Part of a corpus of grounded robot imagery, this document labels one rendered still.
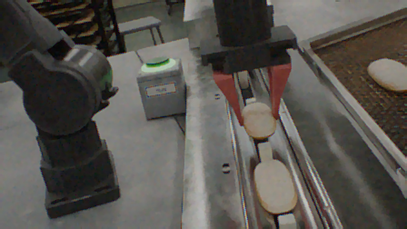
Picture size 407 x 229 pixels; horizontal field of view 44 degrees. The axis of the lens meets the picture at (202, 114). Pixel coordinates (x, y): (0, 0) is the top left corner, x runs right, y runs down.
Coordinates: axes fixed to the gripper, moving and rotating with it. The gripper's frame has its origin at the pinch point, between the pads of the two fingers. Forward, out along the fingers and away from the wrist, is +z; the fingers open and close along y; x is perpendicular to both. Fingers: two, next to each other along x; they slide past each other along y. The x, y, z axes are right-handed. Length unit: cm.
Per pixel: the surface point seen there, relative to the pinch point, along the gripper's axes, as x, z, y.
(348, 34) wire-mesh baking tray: 19.2, -2.3, 16.3
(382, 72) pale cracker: -0.2, -2.6, 14.5
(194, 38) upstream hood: 45.3, 0.2, -7.4
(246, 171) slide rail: -7.2, 3.1, -2.5
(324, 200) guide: -16.8, 1.9, 3.6
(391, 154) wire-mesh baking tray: -17.7, -1.9, 9.2
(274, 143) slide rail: -1.7, 3.1, 1.4
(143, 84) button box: 20.6, 0.3, -15.5
